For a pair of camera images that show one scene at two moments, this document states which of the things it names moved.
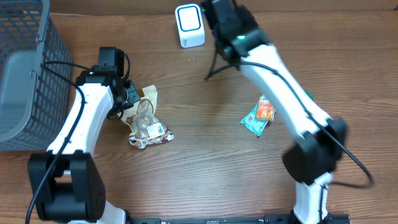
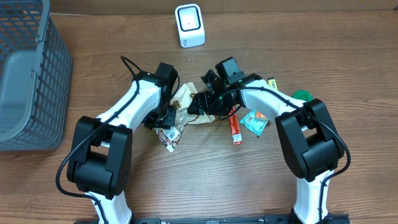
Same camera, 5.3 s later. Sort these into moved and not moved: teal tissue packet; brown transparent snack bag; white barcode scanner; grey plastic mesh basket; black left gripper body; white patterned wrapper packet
Moved: white patterned wrapper packet; black left gripper body; brown transparent snack bag
Not moved: teal tissue packet; white barcode scanner; grey plastic mesh basket
